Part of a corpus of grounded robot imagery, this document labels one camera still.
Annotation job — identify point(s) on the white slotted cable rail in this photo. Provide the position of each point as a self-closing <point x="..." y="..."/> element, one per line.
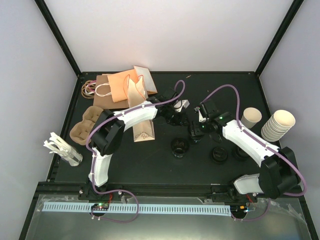
<point x="121" y="208"/>

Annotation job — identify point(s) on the black plastic cup lid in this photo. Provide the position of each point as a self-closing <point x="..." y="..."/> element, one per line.
<point x="219" y="155"/>

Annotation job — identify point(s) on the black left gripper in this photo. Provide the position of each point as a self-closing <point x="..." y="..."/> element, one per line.
<point x="181" y="122"/>

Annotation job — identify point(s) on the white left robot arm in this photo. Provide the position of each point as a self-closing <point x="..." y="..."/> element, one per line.
<point x="106" y="136"/>

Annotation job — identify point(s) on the single paper coffee cup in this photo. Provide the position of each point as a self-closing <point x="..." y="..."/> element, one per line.
<point x="251" y="116"/>

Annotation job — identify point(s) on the printed white paper bag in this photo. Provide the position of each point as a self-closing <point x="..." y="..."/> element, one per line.
<point x="140" y="117"/>

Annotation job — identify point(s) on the orange kraft paper bag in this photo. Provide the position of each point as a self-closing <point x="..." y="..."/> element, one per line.
<point x="119" y="82"/>

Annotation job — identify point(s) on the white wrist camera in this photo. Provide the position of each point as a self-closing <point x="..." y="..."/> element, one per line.
<point x="180" y="105"/>
<point x="202" y="114"/>

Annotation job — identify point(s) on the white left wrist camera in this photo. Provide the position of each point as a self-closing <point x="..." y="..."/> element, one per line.
<point x="180" y="105"/>

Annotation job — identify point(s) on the stack of paper cups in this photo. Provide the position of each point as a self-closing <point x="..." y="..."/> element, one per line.
<point x="278" y="125"/>

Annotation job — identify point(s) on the black paper coffee cup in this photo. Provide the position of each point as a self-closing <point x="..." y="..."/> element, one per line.
<point x="195" y="133"/>

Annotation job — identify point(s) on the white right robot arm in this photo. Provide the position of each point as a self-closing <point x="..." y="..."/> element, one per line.
<point x="277" y="174"/>

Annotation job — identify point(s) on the brown pulp cup carrier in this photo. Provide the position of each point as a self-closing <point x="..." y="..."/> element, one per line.
<point x="80" y="132"/>

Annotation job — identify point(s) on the brown kraft paper bag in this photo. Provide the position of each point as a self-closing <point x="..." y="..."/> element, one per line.
<point x="100" y="92"/>

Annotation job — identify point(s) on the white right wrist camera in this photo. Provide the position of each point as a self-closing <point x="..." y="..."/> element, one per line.
<point x="202" y="114"/>

